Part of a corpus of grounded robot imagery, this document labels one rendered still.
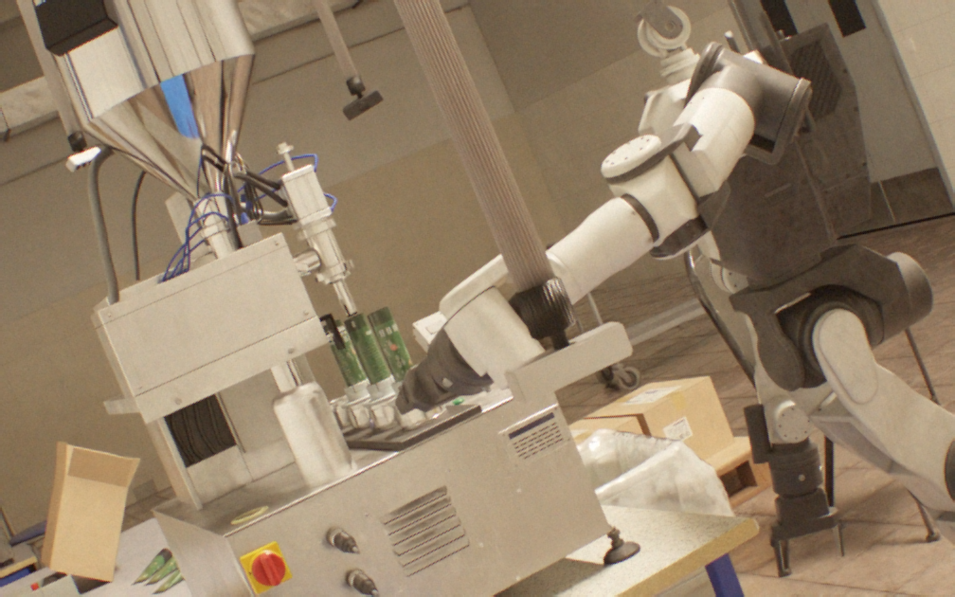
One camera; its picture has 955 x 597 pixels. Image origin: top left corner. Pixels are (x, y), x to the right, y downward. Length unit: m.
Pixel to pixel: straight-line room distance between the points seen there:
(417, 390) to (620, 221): 0.33
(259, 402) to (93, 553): 1.55
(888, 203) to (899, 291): 7.56
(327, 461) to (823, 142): 0.82
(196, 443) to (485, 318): 0.70
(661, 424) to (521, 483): 2.94
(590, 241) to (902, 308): 0.73
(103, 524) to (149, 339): 1.86
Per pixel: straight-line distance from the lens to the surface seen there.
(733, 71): 1.86
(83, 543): 3.62
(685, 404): 4.88
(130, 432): 12.24
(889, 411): 2.16
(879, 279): 2.16
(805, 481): 2.39
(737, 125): 1.76
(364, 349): 2.00
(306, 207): 1.99
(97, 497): 3.62
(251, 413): 2.14
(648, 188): 1.63
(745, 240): 2.03
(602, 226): 1.60
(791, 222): 2.04
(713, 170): 1.68
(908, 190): 9.53
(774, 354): 2.13
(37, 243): 12.26
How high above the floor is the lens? 1.29
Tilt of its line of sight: 4 degrees down
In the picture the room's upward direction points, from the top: 23 degrees counter-clockwise
